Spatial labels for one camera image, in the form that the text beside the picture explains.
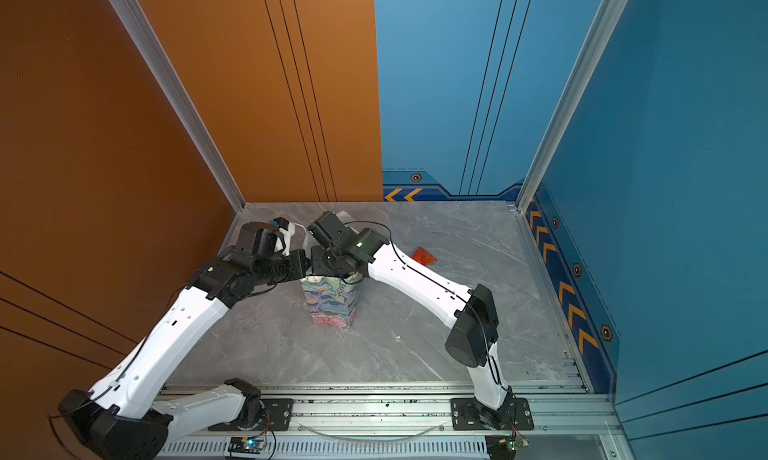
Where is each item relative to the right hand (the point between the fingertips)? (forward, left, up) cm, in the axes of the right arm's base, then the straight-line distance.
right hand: (315, 262), depth 76 cm
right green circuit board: (-36, -49, -23) cm, 65 cm away
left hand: (0, 0, +2) cm, 2 cm away
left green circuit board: (-36, +16, -24) cm, 46 cm away
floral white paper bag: (-7, -5, -6) cm, 10 cm away
